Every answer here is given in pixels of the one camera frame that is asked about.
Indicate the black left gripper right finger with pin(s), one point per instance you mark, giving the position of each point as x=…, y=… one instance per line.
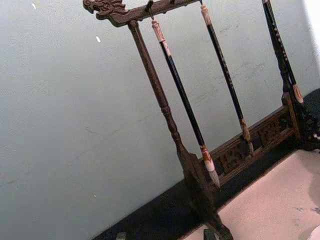
x=209, y=234

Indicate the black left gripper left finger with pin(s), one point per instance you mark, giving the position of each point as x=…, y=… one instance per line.
x=122, y=236

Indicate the black table cloth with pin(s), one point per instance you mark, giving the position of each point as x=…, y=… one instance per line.
x=160, y=215

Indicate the pale felt writing mat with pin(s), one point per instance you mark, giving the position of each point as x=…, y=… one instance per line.
x=275, y=200

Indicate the black brush, white bristle tip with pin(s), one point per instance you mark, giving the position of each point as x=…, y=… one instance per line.
x=182, y=95

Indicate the black brush, brown bristle tip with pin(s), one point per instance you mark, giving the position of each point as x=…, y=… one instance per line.
x=225, y=72

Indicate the carved dark wooden brush rack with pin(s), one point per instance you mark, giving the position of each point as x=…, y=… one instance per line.
x=150, y=72

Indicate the black brush, dark pointed tip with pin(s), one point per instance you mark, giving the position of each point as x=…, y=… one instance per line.
x=277, y=42

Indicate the plain pale wall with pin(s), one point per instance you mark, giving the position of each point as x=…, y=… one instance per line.
x=62, y=112

